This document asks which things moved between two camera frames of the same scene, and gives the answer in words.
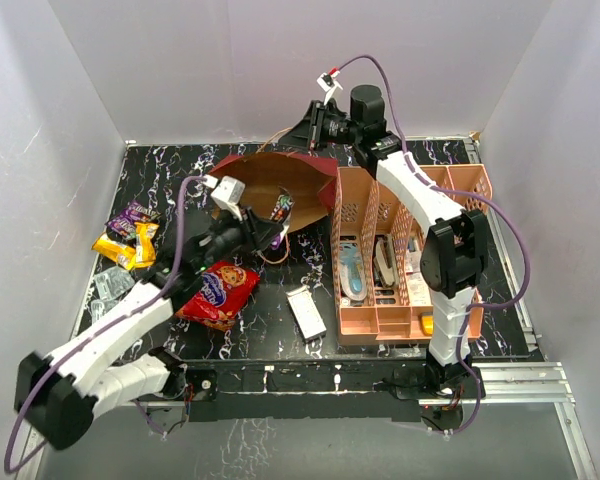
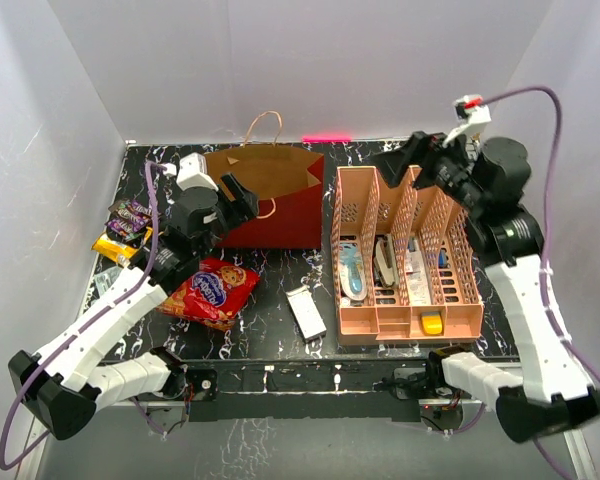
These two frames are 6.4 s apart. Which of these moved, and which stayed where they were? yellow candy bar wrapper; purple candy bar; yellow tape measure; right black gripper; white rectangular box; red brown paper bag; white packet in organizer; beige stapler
Moved: right black gripper; red brown paper bag
Stayed: yellow tape measure; purple candy bar; white packet in organizer; yellow candy bar wrapper; beige stapler; white rectangular box
